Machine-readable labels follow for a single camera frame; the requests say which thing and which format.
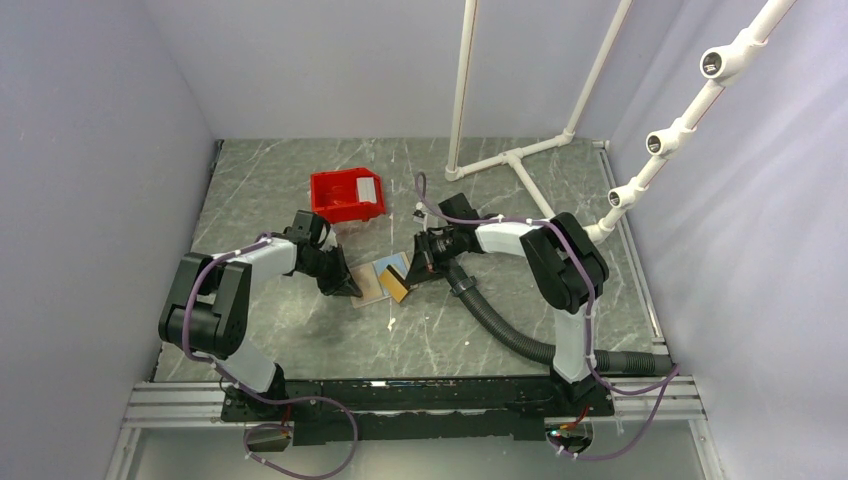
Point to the red plastic bin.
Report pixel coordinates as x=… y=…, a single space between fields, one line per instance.
x=333 y=196

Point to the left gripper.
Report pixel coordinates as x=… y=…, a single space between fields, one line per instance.
x=340 y=282

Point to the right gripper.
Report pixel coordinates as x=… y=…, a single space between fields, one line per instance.
x=420 y=271

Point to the tan leather card holder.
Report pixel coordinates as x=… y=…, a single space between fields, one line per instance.
x=366 y=276

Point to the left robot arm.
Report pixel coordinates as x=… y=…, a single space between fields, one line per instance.
x=206 y=311

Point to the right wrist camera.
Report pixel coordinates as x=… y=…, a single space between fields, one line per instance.
x=457 y=208

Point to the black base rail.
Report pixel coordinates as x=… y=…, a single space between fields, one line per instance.
x=519 y=407

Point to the stack of white cards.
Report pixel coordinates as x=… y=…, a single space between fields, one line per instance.
x=367 y=190

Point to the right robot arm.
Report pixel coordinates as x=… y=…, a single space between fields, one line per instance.
x=568 y=270

